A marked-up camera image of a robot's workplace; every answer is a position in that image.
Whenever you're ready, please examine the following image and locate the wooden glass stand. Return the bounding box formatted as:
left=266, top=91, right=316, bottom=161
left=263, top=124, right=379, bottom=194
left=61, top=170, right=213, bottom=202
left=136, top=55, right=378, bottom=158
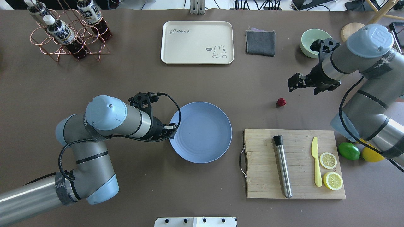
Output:
left=340, top=0, right=404, bottom=42

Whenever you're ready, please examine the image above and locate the tea bottle middle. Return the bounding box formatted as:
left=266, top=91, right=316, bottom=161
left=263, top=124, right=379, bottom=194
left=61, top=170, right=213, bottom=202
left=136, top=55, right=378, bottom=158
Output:
left=24, top=0, right=53, bottom=25

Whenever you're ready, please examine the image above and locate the lemon slice inner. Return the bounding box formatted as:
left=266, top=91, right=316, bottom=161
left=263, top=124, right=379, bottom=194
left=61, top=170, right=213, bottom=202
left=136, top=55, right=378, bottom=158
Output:
left=319, top=152, right=337, bottom=169

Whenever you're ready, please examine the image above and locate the green bowl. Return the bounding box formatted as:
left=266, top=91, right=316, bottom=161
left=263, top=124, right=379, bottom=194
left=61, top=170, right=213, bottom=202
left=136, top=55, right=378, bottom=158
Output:
left=300, top=28, right=332, bottom=59

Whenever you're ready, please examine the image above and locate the aluminium frame post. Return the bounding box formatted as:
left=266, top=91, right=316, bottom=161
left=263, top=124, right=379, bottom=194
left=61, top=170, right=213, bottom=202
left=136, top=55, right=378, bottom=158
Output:
left=190, top=0, right=205, bottom=15

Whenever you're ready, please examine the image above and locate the yellow plastic knife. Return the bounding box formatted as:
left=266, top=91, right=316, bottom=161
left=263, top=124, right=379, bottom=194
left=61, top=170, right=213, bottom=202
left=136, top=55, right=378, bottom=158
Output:
left=311, top=137, right=322, bottom=187

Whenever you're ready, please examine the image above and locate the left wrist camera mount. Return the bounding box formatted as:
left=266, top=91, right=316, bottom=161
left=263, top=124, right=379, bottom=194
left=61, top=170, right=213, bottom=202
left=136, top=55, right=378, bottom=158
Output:
left=128, top=92, right=159, bottom=118

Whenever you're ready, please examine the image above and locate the cream rabbit tray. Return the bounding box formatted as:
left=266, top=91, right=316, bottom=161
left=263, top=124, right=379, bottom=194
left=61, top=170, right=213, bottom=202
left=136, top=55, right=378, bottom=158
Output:
left=160, top=21, right=234, bottom=64

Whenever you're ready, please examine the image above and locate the grey folded cloth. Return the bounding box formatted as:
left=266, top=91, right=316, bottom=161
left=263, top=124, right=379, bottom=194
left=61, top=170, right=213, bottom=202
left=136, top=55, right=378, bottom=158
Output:
left=245, top=28, right=276, bottom=57

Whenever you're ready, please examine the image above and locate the copper wire bottle rack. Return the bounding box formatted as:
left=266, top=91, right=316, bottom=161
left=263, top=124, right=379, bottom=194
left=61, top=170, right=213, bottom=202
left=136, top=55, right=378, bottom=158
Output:
left=25, top=0, right=112, bottom=62

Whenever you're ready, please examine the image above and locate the green lime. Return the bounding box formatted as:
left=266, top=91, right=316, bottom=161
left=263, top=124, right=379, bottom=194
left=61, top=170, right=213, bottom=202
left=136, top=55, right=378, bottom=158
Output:
left=338, top=142, right=360, bottom=160

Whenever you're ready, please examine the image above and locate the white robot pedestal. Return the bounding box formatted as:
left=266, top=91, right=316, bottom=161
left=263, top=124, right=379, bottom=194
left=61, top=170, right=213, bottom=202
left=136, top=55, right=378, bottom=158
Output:
left=154, top=217, right=238, bottom=227

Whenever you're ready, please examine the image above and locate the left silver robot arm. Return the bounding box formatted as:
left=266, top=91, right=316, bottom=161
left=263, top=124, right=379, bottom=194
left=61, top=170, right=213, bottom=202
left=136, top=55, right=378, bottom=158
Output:
left=1, top=92, right=180, bottom=226

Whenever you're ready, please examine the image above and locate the red strawberry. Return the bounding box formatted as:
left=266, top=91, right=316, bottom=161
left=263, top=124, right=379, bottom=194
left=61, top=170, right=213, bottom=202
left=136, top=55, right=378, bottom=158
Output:
left=276, top=98, right=287, bottom=108

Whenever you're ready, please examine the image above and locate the tea bottle front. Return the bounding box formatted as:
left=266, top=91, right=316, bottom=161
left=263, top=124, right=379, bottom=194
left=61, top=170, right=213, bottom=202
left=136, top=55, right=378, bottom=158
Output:
left=43, top=15, right=87, bottom=59

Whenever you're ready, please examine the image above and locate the steel muddler with black tip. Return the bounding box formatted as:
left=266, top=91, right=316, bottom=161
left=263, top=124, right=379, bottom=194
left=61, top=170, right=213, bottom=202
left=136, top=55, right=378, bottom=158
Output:
left=273, top=135, right=293, bottom=199

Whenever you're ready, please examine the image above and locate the lemon slice near board edge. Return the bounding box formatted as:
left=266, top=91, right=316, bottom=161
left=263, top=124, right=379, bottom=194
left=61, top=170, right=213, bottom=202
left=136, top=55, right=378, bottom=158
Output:
left=322, top=172, right=343, bottom=190

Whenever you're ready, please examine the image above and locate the blue round plate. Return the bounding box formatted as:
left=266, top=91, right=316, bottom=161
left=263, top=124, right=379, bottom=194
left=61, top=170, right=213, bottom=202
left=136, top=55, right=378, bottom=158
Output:
left=170, top=102, right=232, bottom=164

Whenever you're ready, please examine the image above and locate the tea bottle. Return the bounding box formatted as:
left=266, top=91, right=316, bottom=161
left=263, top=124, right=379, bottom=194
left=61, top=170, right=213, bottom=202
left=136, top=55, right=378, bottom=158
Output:
left=77, top=0, right=112, bottom=40
left=24, top=0, right=53, bottom=25
left=43, top=15, right=87, bottom=59

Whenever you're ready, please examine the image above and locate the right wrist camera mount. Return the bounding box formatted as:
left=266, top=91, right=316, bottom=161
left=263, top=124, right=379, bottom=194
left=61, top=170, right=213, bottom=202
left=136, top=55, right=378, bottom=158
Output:
left=310, top=38, right=341, bottom=63

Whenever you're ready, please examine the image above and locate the yellow lemon near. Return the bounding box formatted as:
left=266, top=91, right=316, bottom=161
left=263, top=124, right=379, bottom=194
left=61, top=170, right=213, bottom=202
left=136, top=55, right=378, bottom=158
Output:
left=362, top=146, right=385, bottom=162

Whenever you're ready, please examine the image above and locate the tea bottle top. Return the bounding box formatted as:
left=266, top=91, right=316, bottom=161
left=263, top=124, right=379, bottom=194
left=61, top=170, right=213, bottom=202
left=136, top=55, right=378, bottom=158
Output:
left=77, top=0, right=112, bottom=40

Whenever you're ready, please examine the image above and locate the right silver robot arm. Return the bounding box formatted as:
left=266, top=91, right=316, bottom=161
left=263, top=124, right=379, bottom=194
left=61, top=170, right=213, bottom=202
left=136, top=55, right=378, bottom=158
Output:
left=288, top=24, right=404, bottom=165

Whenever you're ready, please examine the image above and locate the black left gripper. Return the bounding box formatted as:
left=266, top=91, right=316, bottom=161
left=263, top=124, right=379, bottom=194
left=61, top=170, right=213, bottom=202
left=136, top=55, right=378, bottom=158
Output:
left=146, top=116, right=177, bottom=140

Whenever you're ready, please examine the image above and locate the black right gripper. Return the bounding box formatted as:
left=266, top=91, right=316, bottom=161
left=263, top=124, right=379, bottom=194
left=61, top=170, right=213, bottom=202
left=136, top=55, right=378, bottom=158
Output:
left=288, top=63, right=341, bottom=95

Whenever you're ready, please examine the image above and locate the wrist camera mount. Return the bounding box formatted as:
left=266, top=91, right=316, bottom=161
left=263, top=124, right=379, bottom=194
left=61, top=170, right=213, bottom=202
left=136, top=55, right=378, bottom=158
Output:
left=128, top=92, right=159, bottom=118
left=310, top=38, right=341, bottom=63

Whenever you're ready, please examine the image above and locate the wooden cutting board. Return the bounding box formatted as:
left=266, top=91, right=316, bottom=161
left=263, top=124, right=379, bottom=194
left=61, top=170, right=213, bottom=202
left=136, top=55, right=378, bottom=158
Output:
left=244, top=128, right=345, bottom=200

